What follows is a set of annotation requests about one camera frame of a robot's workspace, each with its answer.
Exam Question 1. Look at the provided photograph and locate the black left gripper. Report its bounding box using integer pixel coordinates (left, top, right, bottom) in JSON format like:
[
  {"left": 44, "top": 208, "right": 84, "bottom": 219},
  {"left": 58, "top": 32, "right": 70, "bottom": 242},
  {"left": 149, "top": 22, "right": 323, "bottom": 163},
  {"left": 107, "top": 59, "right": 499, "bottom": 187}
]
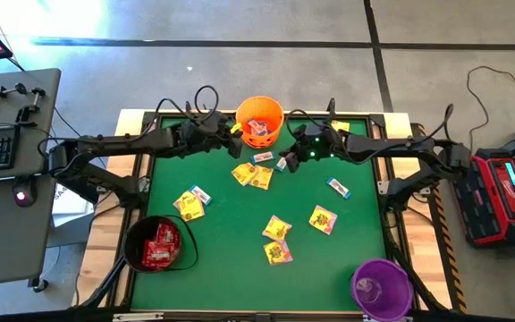
[{"left": 179, "top": 114, "right": 244, "bottom": 160}]

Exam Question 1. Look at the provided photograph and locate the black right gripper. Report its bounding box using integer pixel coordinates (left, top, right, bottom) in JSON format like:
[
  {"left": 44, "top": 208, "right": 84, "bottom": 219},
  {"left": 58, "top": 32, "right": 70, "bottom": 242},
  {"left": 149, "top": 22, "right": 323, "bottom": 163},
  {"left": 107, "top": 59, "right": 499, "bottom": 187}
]
[{"left": 283, "top": 123, "right": 348, "bottom": 174}]

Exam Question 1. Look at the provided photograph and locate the red Skittles candy pack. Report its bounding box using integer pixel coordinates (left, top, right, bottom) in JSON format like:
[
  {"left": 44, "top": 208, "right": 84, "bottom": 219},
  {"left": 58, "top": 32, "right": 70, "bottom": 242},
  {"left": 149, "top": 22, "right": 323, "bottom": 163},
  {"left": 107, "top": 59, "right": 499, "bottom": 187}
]
[
  {"left": 140, "top": 241, "right": 173, "bottom": 272},
  {"left": 156, "top": 222, "right": 182, "bottom": 251}
]

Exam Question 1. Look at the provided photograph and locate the black plastic bucket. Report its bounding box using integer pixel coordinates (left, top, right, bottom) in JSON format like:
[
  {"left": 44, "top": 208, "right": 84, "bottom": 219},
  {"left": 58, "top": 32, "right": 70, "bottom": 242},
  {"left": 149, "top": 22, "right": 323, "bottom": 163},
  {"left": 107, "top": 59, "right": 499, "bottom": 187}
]
[{"left": 122, "top": 214, "right": 199, "bottom": 275}]

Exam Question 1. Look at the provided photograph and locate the orange pumpkin face bucket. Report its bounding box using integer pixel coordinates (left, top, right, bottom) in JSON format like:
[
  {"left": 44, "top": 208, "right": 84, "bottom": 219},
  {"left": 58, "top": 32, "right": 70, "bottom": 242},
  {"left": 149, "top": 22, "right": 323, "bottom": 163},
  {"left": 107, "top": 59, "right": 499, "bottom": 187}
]
[{"left": 234, "top": 95, "right": 285, "bottom": 150}]

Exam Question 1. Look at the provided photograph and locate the green table mat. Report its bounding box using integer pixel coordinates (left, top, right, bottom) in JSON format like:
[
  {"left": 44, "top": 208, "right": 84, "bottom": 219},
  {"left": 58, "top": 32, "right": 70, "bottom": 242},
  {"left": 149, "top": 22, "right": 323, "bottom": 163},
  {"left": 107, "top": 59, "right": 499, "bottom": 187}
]
[{"left": 131, "top": 116, "right": 388, "bottom": 312}]

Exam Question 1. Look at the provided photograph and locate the purple plastic bucket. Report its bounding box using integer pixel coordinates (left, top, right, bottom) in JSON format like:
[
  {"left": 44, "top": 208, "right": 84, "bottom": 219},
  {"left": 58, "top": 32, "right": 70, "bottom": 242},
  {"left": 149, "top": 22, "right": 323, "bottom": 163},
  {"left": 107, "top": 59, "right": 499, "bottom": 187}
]
[{"left": 350, "top": 258, "right": 416, "bottom": 322}]

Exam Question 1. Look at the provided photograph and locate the yellow black hazard strip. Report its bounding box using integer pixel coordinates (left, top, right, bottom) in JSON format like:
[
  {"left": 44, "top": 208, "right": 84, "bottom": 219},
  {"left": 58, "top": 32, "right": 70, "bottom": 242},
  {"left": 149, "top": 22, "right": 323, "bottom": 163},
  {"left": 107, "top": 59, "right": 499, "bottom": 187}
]
[{"left": 411, "top": 123, "right": 468, "bottom": 314}]

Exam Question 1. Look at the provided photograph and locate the black computer mouse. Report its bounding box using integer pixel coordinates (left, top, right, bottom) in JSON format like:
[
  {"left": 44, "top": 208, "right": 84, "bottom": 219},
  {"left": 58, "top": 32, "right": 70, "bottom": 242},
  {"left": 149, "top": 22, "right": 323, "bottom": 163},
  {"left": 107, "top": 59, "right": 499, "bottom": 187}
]
[{"left": 12, "top": 176, "right": 38, "bottom": 208}]

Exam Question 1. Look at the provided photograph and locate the red black tool box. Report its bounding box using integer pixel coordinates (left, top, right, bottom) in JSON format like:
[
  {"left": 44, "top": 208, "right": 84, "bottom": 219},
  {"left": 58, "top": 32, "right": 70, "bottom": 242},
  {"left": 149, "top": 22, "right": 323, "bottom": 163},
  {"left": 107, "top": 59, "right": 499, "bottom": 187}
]
[{"left": 453, "top": 154, "right": 515, "bottom": 250}]

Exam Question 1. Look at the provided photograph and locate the black desk foot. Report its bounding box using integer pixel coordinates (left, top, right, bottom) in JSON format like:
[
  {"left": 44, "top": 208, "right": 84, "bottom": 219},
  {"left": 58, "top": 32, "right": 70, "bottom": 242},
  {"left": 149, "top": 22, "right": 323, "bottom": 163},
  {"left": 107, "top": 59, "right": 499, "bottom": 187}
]
[{"left": 27, "top": 276, "right": 49, "bottom": 294}]

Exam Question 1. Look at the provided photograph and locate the grey desk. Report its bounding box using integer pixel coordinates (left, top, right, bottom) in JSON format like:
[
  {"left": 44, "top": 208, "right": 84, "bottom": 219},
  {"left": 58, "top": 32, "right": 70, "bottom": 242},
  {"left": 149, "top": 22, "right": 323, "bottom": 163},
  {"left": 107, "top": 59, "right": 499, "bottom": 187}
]
[{"left": 0, "top": 67, "right": 62, "bottom": 287}]

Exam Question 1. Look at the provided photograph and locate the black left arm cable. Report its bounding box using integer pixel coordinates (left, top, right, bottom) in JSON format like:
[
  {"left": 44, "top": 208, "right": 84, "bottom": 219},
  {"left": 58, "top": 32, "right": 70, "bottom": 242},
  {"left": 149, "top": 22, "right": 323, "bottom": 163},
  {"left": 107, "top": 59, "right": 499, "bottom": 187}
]
[{"left": 149, "top": 84, "right": 221, "bottom": 133}]

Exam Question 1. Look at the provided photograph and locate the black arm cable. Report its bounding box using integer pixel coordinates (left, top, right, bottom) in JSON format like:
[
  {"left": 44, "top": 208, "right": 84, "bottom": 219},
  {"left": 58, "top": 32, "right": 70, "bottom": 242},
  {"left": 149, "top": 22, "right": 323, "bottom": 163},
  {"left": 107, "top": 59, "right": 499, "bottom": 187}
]
[
  {"left": 149, "top": 84, "right": 221, "bottom": 133},
  {"left": 435, "top": 103, "right": 456, "bottom": 140}
]

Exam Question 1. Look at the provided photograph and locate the black table frame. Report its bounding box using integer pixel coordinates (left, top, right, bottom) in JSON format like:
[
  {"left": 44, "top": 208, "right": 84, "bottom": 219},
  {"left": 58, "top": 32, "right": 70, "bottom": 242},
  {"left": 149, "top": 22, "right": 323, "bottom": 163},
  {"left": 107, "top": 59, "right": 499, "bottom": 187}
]
[{"left": 105, "top": 110, "right": 419, "bottom": 322}]

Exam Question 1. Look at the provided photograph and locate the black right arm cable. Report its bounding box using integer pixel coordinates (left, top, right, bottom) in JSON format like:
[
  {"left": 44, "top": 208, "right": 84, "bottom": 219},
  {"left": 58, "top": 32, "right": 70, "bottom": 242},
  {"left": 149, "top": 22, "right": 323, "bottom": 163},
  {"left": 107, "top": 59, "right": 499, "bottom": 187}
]
[{"left": 435, "top": 103, "right": 456, "bottom": 140}]

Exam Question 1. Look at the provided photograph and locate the black desk cable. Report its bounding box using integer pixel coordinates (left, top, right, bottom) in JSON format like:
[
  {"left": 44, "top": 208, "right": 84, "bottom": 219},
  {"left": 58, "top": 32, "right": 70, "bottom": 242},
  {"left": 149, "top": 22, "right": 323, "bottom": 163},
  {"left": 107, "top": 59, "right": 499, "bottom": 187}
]
[{"left": 53, "top": 106, "right": 82, "bottom": 138}]

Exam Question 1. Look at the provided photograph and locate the black floor cable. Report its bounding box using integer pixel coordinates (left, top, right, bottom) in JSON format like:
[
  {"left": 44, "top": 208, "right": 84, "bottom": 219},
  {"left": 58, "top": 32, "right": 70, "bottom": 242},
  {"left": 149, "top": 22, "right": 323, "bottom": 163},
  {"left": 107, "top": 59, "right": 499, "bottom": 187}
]
[{"left": 465, "top": 65, "right": 515, "bottom": 145}]

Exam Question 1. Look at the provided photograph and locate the metal table bracket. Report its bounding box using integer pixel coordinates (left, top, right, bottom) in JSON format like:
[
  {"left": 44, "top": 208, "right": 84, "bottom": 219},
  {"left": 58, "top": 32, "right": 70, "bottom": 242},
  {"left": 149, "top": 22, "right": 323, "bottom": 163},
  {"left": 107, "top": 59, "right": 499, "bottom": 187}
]
[{"left": 112, "top": 311, "right": 165, "bottom": 322}]

